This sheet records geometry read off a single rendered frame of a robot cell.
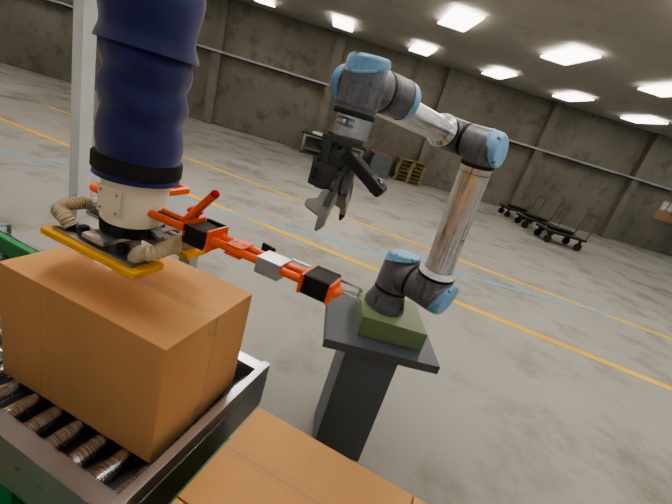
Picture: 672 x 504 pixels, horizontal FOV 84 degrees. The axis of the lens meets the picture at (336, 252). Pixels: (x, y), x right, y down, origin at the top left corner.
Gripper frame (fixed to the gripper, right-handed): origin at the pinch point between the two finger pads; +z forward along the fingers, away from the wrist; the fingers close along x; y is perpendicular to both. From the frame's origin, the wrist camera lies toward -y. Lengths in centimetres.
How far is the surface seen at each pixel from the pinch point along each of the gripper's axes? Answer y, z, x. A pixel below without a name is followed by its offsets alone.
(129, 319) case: 42, 40, 15
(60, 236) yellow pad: 68, 26, 16
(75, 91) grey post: 309, 20, -157
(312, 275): 0.2, 12.1, 3.0
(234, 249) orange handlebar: 22.0, 13.9, 3.7
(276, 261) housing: 10.5, 12.9, 2.3
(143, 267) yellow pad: 43, 26, 12
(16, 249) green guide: 151, 72, -21
